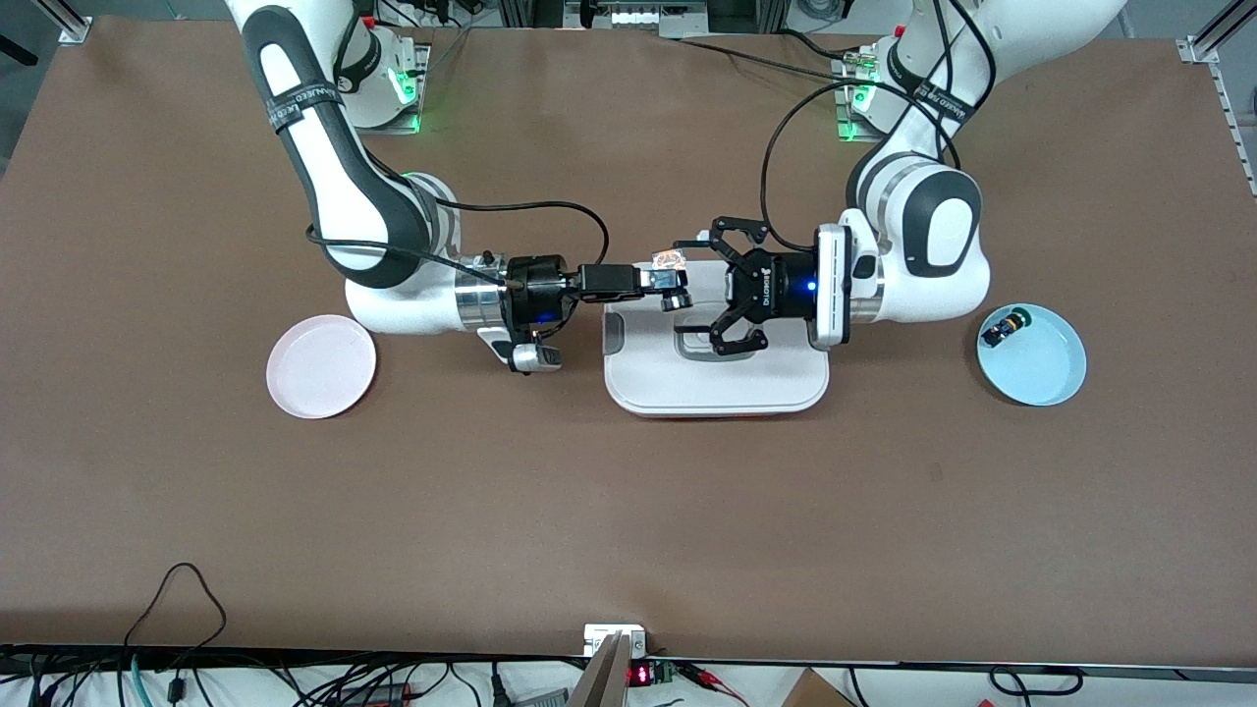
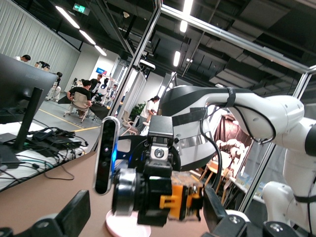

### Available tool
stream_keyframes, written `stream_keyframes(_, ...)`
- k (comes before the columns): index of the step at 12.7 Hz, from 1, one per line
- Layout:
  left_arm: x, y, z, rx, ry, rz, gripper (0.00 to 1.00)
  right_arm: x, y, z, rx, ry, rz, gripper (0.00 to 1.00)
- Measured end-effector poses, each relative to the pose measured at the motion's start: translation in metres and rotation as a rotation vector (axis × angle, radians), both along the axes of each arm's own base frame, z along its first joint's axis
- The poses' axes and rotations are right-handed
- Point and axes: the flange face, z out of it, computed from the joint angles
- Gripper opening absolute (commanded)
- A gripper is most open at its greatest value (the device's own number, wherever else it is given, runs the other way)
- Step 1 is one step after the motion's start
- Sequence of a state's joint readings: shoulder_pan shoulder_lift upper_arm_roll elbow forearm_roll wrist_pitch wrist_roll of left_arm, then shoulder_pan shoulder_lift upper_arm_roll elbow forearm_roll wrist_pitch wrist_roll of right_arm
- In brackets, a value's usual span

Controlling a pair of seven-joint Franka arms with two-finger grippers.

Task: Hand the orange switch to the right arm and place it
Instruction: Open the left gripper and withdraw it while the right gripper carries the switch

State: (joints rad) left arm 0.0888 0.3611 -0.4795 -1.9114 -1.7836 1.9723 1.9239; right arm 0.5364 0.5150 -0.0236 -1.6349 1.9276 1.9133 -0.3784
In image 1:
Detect pink round plate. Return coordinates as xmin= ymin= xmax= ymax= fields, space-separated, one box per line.
xmin=266 ymin=313 xmax=378 ymax=420

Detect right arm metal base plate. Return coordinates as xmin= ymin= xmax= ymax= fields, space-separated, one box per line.
xmin=344 ymin=39 xmax=434 ymax=135

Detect light blue round plate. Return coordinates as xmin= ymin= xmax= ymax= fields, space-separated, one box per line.
xmin=976 ymin=302 xmax=1088 ymax=407

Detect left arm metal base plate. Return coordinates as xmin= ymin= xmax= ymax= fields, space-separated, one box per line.
xmin=833 ymin=54 xmax=942 ymax=144

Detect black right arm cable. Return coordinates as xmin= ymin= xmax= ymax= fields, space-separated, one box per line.
xmin=304 ymin=201 xmax=611 ymax=289

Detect aluminium corner profile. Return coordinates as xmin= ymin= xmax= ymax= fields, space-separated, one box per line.
xmin=39 ymin=0 xmax=94 ymax=45
xmin=1176 ymin=0 xmax=1257 ymax=66

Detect grey aluminium bar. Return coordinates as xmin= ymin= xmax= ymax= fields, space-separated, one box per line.
xmin=570 ymin=633 xmax=634 ymax=707

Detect white metal bracket plate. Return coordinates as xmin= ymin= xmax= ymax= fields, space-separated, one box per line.
xmin=583 ymin=624 xmax=649 ymax=658

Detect brown cardboard box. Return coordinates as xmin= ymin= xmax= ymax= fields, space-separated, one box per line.
xmin=781 ymin=668 xmax=857 ymax=707

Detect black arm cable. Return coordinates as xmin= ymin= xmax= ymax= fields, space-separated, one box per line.
xmin=759 ymin=0 xmax=998 ymax=252
xmin=304 ymin=201 xmax=611 ymax=289

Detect white lidded storage box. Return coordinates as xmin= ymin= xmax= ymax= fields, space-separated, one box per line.
xmin=602 ymin=257 xmax=832 ymax=420

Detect aluminium frame with equipment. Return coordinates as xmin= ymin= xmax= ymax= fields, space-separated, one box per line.
xmin=496 ymin=0 xmax=787 ymax=40

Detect black coiled cable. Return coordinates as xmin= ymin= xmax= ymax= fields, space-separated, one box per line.
xmin=987 ymin=665 xmax=1086 ymax=700

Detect red clip wires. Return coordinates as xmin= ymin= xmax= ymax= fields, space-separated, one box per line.
xmin=678 ymin=662 xmax=749 ymax=704

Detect black cable on table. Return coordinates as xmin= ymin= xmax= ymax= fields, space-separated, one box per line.
xmin=781 ymin=27 xmax=867 ymax=63
xmin=678 ymin=37 xmax=851 ymax=82

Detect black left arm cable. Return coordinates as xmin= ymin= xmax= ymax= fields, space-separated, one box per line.
xmin=759 ymin=0 xmax=998 ymax=252

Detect black looped thin cable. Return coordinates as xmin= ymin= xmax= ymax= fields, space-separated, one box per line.
xmin=123 ymin=563 xmax=229 ymax=680

